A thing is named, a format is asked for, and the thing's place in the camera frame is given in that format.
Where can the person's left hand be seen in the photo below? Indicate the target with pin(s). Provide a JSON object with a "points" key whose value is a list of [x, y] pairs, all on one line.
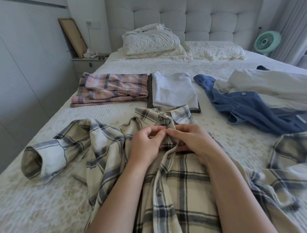
{"points": [[144, 146]]}

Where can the person's right hand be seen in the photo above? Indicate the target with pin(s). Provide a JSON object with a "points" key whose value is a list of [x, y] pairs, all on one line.
{"points": [[191, 141]]}

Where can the person's left thumb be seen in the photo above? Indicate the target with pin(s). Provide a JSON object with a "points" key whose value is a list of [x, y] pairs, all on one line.
{"points": [[161, 136]]}

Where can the person's right thumb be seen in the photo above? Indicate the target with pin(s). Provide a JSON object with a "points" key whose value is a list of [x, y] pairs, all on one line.
{"points": [[177, 137]]}

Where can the cream plaid flannel shirt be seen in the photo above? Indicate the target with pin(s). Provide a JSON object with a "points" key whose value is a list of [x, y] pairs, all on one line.
{"points": [[177, 182]]}

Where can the person's left forearm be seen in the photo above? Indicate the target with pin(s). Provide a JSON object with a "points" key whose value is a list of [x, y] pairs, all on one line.
{"points": [[124, 199]]}

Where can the person's right forearm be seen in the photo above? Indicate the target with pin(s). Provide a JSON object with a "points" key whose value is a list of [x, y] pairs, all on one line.
{"points": [[235, 194]]}

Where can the folded dark grey garment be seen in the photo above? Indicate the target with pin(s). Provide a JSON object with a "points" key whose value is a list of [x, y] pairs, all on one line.
{"points": [[150, 93]]}

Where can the folded white shirt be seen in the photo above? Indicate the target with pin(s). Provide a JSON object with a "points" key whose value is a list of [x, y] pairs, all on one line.
{"points": [[174, 90]]}

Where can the folded pink plaid garment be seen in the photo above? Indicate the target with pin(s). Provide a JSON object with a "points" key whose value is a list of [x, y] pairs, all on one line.
{"points": [[112, 88]]}

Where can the blue denim shirt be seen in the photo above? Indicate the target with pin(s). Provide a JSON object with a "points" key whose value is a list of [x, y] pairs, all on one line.
{"points": [[249, 108]]}

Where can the cream striped pillow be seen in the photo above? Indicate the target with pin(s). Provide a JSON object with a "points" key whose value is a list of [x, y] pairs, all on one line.
{"points": [[168, 53]]}

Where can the white patterned pillow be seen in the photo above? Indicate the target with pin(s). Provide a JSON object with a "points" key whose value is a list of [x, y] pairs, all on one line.
{"points": [[151, 40]]}

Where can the flat striped pillow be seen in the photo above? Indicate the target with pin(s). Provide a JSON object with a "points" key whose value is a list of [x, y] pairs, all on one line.
{"points": [[215, 49]]}

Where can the grey bedside table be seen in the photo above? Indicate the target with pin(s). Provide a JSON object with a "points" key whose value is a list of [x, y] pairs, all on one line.
{"points": [[86, 65]]}

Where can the white quilted bedspread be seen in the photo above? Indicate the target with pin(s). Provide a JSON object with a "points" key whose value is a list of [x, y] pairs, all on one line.
{"points": [[72, 192]]}

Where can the white crumpled garment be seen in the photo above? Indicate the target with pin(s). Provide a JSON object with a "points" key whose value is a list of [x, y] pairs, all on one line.
{"points": [[268, 84]]}

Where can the small items on nightstand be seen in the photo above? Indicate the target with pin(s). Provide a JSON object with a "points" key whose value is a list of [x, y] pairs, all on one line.
{"points": [[92, 54]]}

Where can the white garment on pillows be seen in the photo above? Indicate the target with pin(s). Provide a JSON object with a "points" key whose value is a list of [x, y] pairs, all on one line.
{"points": [[151, 28]]}

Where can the tufted grey headboard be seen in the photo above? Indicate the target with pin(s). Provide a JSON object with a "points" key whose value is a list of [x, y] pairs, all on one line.
{"points": [[184, 19]]}

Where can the mint green fan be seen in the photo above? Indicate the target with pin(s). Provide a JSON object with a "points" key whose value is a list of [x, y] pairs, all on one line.
{"points": [[266, 42]]}

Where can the white wardrobe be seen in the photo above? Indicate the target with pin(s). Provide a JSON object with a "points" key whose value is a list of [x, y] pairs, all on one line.
{"points": [[26, 79]]}

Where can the white curtain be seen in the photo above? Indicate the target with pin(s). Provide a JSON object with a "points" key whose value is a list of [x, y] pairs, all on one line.
{"points": [[291, 31]]}

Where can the white wall socket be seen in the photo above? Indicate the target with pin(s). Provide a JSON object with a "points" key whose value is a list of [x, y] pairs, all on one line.
{"points": [[93, 24]]}

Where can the wooden picture frame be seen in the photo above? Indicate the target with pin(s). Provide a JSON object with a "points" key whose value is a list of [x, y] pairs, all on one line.
{"points": [[73, 37]]}

